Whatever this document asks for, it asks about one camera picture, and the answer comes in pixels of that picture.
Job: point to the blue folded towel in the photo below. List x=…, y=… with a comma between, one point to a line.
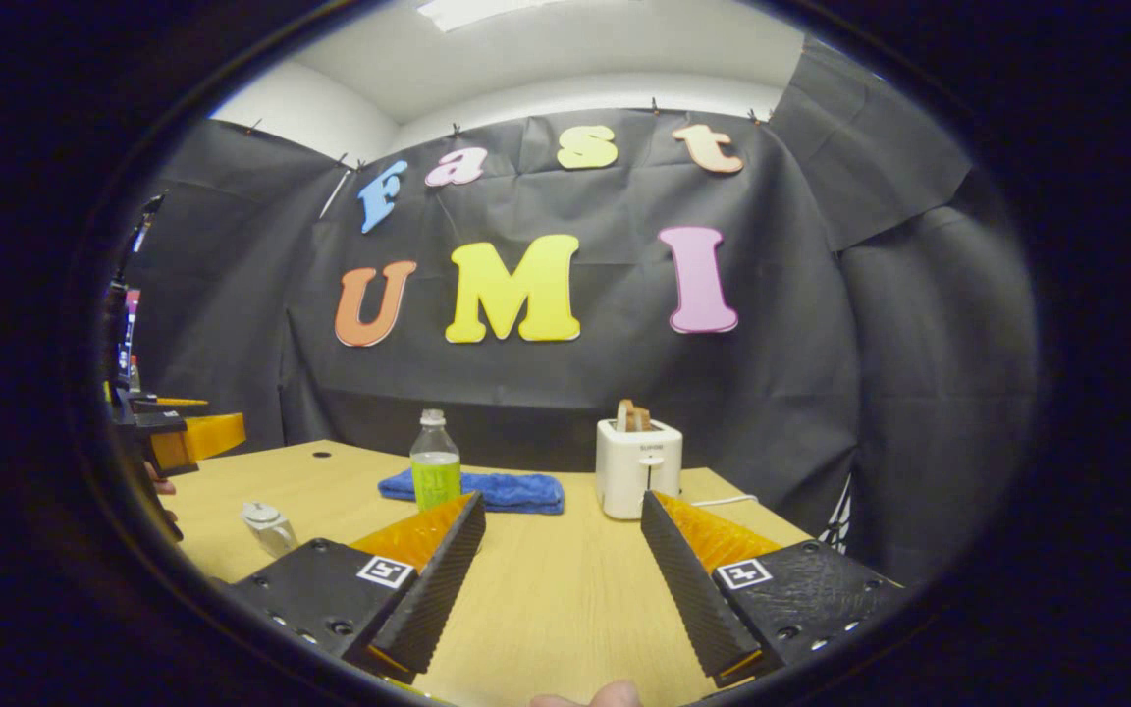
x=507, y=491

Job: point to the ceiling light panel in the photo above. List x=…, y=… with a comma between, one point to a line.
x=487, y=12

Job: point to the computer monitor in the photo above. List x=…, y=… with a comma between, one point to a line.
x=133, y=329

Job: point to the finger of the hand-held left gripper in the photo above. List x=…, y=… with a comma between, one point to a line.
x=145, y=403
x=202, y=437

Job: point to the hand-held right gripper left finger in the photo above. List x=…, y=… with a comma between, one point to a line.
x=433, y=589

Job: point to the green label water bottle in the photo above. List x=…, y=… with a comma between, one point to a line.
x=435, y=471

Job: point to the white teacup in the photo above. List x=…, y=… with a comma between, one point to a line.
x=276, y=538

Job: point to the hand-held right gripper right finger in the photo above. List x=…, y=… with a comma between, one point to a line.
x=688, y=584

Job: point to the red cap plastic bottle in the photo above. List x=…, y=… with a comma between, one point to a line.
x=134, y=378

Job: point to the white toaster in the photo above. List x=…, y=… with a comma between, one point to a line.
x=636, y=471

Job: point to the toast bread slice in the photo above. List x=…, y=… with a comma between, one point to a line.
x=634, y=414

